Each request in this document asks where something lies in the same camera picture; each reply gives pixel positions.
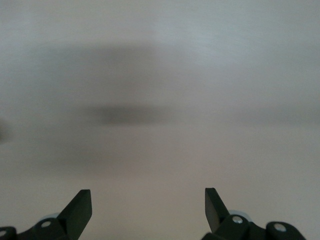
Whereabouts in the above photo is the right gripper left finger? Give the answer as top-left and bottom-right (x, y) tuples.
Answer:
(0, 189), (93, 240)

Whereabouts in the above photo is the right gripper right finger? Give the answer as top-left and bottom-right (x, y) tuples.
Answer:
(202, 186), (307, 240)

